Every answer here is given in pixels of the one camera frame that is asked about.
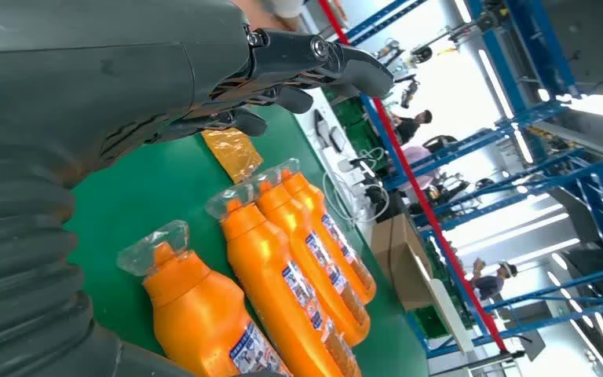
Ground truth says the black case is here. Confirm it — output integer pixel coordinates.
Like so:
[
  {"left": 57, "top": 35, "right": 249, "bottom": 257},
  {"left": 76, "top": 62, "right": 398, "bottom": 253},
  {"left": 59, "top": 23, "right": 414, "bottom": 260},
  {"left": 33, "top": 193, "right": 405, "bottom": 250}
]
[{"left": 376, "top": 189, "right": 411, "bottom": 223}]

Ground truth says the white power strip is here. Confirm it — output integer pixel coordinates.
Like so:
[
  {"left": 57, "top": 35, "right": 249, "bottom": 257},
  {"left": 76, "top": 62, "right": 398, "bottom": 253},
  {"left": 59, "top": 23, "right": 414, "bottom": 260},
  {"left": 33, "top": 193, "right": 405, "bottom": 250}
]
[{"left": 338, "top": 156, "right": 381, "bottom": 189}]

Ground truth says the blue steel shelving rack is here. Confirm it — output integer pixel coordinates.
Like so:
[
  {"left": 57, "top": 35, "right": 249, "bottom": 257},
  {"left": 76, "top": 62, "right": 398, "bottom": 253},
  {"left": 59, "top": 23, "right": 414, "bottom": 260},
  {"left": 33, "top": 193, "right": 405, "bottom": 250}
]
[{"left": 332, "top": 0, "right": 603, "bottom": 360}]

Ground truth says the cardboard box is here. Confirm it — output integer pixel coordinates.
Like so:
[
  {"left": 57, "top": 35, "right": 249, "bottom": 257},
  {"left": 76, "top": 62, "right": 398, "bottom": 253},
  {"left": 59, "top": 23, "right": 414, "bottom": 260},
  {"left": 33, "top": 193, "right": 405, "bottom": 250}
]
[{"left": 370, "top": 213, "right": 435, "bottom": 312}]

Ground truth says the white cable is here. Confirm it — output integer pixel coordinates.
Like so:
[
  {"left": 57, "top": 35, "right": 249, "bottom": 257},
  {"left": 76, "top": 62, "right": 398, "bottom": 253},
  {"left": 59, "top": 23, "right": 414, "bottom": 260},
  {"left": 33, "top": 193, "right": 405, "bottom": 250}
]
[{"left": 322, "top": 148, "right": 391, "bottom": 225}]

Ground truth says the red pole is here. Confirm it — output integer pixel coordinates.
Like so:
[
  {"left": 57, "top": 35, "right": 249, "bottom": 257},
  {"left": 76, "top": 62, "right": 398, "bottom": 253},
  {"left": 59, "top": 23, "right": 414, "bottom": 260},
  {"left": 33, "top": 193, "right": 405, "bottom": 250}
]
[{"left": 318, "top": 0, "right": 510, "bottom": 356}]

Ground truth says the black charger device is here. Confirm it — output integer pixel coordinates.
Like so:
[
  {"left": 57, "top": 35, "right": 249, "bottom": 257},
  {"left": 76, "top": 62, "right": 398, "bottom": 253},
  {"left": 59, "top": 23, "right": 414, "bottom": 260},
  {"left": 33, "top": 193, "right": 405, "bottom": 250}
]
[{"left": 364, "top": 185, "right": 390, "bottom": 209}]

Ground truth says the white table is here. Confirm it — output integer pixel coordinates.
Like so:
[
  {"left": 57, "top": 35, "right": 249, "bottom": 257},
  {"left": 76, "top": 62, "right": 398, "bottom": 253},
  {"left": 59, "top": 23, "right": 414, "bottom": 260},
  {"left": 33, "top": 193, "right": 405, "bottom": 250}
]
[{"left": 293, "top": 88, "right": 386, "bottom": 230}]

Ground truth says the green plastic crate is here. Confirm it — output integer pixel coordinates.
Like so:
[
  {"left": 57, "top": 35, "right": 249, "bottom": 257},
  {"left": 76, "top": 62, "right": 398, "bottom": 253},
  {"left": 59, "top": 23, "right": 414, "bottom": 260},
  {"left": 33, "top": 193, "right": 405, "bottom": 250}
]
[
  {"left": 411, "top": 304, "right": 456, "bottom": 339},
  {"left": 323, "top": 88, "right": 389, "bottom": 173}
]

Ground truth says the orange detergent bottle clear cap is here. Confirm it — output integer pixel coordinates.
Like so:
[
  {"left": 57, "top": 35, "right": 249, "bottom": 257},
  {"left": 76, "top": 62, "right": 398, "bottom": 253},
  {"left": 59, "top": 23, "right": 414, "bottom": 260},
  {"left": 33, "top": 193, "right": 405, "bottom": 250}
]
[
  {"left": 205, "top": 185, "right": 362, "bottom": 377},
  {"left": 249, "top": 169, "right": 371, "bottom": 347},
  {"left": 116, "top": 219, "right": 292, "bottom": 377},
  {"left": 275, "top": 158, "right": 378, "bottom": 306}
]

